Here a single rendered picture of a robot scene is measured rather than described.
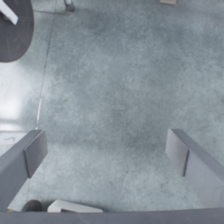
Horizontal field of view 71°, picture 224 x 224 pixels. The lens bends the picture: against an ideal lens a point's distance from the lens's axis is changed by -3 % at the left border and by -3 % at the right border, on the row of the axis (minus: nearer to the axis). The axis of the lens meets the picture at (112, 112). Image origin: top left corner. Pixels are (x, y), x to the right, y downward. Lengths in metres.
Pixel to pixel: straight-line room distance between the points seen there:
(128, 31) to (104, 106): 0.49
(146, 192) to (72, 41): 0.99
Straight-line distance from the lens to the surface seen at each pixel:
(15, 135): 0.87
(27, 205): 0.99
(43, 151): 0.17
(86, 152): 0.94
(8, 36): 1.04
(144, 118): 0.92
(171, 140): 0.16
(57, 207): 0.92
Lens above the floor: 0.91
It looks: 81 degrees down
